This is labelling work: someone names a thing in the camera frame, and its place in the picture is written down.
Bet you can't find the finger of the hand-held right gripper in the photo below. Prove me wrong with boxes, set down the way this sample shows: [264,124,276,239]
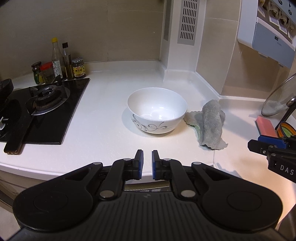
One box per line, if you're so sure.
[247,139,296,161]
[258,135,296,149]

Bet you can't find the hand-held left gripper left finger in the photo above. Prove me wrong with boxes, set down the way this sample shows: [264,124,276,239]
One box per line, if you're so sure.
[65,149,144,200]

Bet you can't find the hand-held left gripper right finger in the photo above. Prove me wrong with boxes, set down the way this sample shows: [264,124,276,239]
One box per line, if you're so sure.
[151,150,232,200]

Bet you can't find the green grey cleaning cloth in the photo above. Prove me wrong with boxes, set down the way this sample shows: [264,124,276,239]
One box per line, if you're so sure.
[184,100,229,151]

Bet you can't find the white patterned bowl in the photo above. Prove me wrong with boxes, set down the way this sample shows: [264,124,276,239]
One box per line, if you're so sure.
[127,87,188,134]

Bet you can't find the orange sponge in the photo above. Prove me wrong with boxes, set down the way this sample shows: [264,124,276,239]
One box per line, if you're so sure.
[255,116,278,137]

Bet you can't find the orange green container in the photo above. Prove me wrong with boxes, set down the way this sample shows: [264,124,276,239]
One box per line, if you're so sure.
[276,122,296,139]

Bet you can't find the glass pot lid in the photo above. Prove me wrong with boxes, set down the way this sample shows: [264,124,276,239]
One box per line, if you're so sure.
[261,73,296,117]

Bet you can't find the black glass gas cooktop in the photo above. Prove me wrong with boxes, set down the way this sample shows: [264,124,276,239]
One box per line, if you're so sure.
[0,77,90,145]

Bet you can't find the checkered lid sauce jar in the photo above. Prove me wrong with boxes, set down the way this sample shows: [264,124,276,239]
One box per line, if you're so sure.
[71,58,86,79]

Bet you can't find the metal burner grate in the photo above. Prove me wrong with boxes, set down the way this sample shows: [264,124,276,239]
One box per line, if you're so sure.
[25,74,71,116]

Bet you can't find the black cap oil bottle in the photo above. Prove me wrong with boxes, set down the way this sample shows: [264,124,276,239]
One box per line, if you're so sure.
[62,42,74,79]

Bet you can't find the red lid jar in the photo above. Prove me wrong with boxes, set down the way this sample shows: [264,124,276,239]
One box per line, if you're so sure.
[40,62,56,84]

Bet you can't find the yellow cap clear bottle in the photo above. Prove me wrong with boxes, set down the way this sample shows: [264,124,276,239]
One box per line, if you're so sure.
[51,38,66,80]

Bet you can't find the beige cabinet front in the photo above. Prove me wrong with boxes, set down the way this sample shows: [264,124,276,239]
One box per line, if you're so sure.
[0,170,33,207]

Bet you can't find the dark lid jar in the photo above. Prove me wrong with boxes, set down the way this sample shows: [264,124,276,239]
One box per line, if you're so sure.
[31,61,44,84]

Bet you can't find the narrow grey vent grille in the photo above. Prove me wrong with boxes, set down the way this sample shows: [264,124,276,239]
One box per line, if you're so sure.
[163,14,171,42]

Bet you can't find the black pan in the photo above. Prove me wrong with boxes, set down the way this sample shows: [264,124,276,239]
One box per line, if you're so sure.
[0,79,15,102]

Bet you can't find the white blue wall appliance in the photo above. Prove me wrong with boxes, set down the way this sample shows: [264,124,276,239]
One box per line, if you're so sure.
[237,0,296,69]

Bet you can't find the dark brown-tipped handle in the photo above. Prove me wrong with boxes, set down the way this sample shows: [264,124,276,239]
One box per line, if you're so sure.
[3,115,35,154]

